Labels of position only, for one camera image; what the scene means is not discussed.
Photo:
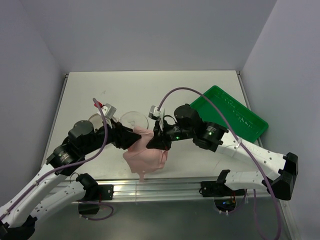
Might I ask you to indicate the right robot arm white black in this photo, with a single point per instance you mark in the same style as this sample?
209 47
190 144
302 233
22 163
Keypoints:
276 173

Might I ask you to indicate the round mesh laundry bag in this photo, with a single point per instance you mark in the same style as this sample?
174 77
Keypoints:
130 120

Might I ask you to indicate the pink bra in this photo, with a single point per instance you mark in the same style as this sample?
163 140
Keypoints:
143 160

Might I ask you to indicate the aluminium mounting rail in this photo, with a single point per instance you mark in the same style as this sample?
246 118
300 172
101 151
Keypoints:
54 190

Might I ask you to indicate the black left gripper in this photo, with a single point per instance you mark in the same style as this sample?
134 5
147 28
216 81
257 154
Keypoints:
122 136

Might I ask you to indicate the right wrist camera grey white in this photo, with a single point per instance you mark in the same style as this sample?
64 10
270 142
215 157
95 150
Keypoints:
157 114

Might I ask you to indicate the green plastic tray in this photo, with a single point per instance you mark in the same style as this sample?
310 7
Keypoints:
245 123

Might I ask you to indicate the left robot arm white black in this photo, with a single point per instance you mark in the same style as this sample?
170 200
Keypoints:
20 223

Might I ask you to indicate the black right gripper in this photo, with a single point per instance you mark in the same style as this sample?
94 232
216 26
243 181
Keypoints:
161 143

